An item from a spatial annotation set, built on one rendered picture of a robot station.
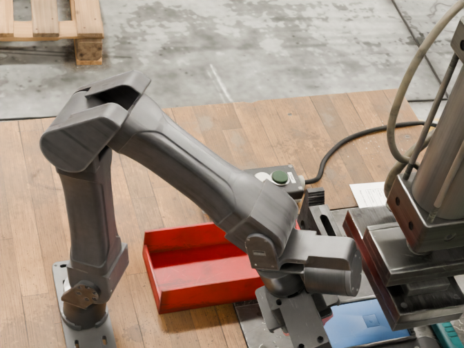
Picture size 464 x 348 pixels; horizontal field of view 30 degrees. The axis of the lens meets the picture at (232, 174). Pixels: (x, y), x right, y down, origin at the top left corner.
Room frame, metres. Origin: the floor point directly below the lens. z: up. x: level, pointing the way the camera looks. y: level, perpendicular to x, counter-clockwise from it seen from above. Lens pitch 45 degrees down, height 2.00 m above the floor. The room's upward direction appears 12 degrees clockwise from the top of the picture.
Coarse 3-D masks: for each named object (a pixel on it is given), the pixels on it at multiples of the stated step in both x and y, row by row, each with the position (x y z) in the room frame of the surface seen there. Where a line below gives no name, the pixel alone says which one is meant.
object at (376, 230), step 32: (352, 224) 0.81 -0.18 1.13; (384, 224) 0.78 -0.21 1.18; (384, 256) 0.73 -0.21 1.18; (416, 256) 0.74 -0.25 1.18; (448, 256) 0.75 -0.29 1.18; (384, 288) 0.71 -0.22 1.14; (416, 288) 0.71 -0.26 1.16; (448, 288) 0.73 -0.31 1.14; (416, 320) 0.68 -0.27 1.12; (448, 320) 0.71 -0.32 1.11
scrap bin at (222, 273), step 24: (144, 240) 0.87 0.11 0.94; (168, 240) 0.89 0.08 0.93; (192, 240) 0.90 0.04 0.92; (216, 240) 0.92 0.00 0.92; (168, 264) 0.86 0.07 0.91; (192, 264) 0.87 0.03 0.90; (216, 264) 0.88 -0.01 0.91; (240, 264) 0.89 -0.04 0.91; (168, 288) 0.82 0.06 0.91; (192, 288) 0.79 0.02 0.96; (216, 288) 0.80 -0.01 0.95; (240, 288) 0.82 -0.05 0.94; (168, 312) 0.77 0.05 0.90
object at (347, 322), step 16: (352, 304) 0.79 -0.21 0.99; (368, 304) 0.80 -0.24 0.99; (336, 320) 0.76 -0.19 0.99; (352, 320) 0.76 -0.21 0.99; (384, 320) 0.78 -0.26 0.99; (336, 336) 0.73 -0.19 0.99; (352, 336) 0.74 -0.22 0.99; (368, 336) 0.74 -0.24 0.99; (384, 336) 0.75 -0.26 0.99; (400, 336) 0.75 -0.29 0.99
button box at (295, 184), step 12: (360, 132) 1.27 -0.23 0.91; (372, 132) 1.28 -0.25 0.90; (336, 144) 1.22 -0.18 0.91; (252, 168) 1.09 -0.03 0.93; (264, 168) 1.10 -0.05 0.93; (276, 168) 1.10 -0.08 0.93; (288, 168) 1.11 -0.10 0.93; (288, 180) 1.08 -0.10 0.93; (300, 180) 1.09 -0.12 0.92; (312, 180) 1.11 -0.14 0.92; (288, 192) 1.05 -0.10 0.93; (300, 192) 1.06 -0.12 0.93
